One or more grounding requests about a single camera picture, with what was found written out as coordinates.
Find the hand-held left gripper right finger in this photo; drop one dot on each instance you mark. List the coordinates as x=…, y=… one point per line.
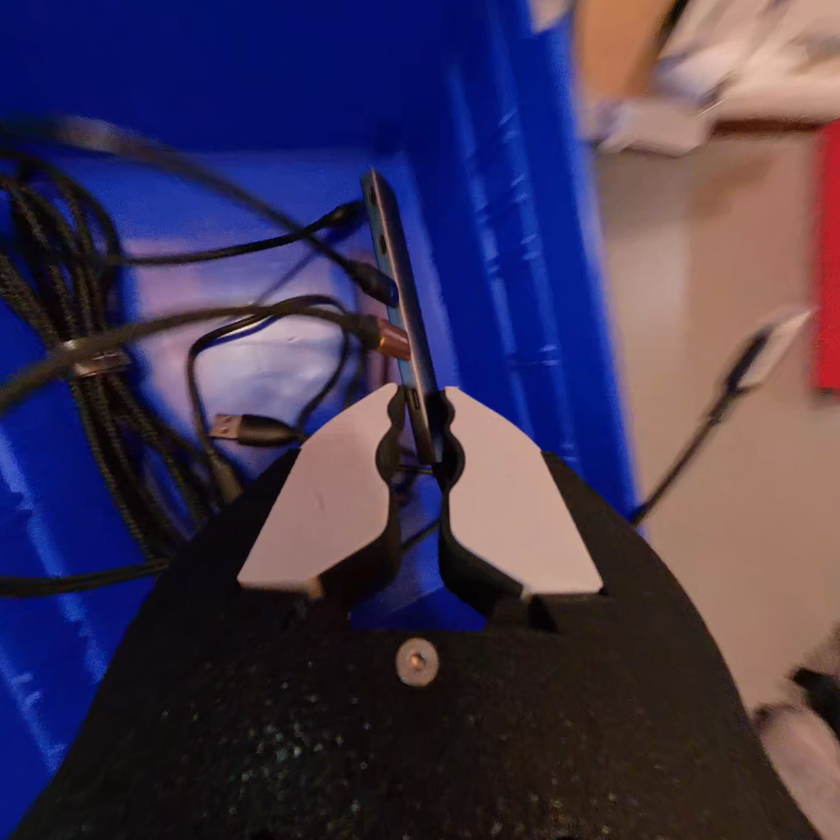
x=518, y=512

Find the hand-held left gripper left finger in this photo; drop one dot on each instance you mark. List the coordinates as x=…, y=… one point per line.
x=315, y=505

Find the slim grey usb hub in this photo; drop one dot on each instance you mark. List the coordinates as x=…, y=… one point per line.
x=403, y=308

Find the blue plastic bin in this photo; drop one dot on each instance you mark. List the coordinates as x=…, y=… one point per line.
x=262, y=79

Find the red plastic box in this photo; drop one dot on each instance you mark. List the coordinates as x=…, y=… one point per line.
x=828, y=262

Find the wooden document stand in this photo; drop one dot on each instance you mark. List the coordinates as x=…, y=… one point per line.
x=623, y=52

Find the printed paper sheets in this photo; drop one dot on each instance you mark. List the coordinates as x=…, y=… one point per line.
x=754, y=59

